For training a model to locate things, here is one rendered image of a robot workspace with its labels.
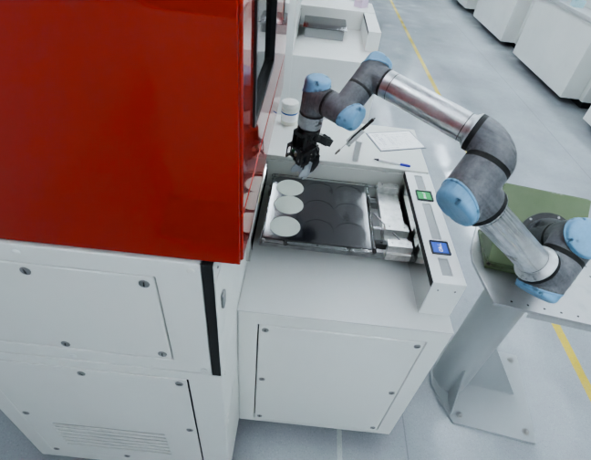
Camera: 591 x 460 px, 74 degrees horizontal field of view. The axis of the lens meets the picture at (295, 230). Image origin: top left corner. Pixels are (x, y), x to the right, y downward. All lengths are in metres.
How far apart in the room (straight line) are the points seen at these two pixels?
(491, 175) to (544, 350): 1.66
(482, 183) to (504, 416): 1.40
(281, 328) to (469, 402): 1.19
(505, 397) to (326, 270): 1.26
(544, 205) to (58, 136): 1.39
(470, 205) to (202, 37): 0.70
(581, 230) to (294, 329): 0.85
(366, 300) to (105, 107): 0.90
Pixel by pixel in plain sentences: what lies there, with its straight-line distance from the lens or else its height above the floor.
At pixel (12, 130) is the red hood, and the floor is 1.45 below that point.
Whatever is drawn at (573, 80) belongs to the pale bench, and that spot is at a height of 0.28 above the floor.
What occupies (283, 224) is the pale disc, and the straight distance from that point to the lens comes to 1.29.
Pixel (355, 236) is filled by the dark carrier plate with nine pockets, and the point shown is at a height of 0.90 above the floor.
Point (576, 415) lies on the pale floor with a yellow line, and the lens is 2.42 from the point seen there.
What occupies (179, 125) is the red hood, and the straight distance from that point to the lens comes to 0.56.
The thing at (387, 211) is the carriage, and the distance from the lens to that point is 1.46.
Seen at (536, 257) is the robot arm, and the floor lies 1.06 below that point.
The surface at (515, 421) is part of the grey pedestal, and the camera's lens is 2.21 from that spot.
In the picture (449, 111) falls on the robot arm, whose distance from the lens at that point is 1.08.
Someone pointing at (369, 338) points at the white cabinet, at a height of 0.75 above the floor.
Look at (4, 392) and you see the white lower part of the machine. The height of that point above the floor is 0.59.
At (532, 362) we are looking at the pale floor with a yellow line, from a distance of 2.46.
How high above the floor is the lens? 1.75
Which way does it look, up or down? 42 degrees down
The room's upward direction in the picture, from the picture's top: 7 degrees clockwise
